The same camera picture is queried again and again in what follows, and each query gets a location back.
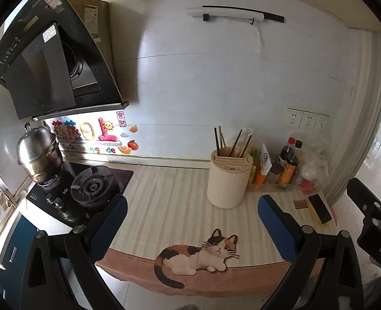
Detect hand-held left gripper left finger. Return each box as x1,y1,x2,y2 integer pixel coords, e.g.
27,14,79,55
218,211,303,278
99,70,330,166
19,195,128,310

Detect group of mixed chopsticks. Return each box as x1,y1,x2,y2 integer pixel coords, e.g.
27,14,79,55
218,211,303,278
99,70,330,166
214,126,254,158

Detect black range hood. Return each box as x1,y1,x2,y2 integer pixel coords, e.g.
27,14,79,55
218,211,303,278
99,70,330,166
0,0,130,121

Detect red cap bottle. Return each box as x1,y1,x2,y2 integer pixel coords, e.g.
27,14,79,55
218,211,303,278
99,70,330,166
279,137,296,166

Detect clear crumpled plastic bag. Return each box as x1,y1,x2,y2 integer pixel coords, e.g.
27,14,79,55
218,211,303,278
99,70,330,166
298,136,330,195

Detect steel range hood chimney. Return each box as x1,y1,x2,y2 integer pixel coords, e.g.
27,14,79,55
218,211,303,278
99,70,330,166
63,0,114,81

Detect colourful wall stickers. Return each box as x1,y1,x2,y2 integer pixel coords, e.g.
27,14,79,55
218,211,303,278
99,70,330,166
42,111,140,156

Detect striped cat print tablecloth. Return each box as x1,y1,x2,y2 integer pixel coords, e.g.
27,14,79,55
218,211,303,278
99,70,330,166
95,165,339,298

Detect white wall socket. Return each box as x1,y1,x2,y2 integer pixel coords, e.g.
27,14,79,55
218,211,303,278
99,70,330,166
316,114,330,131
285,108,304,128
299,111,319,130

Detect stainless steel pot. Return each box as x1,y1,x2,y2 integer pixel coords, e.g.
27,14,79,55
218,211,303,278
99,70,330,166
16,122,65,185

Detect blue cabinet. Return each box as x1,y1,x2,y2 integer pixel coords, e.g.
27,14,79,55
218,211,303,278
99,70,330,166
0,215,34,285

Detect dark sauce bottle orange label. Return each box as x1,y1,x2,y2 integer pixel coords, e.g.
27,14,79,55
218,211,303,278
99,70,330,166
277,154,300,187

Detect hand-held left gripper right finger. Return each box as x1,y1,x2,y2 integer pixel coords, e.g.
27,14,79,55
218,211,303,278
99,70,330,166
258,195,363,310

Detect beige ribbed chopstick holder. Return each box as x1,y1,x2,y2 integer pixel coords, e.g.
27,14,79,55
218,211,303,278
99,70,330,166
207,150,254,209

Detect black gas stove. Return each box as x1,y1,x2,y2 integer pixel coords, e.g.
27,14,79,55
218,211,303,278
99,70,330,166
25,162,134,228

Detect red packet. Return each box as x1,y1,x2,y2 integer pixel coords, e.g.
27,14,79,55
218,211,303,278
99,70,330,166
300,179,321,195

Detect white and orange packet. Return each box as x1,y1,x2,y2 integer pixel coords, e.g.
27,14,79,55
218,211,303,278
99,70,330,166
257,143,273,188

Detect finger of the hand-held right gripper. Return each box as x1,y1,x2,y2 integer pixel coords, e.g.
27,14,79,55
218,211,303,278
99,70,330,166
347,177,381,214

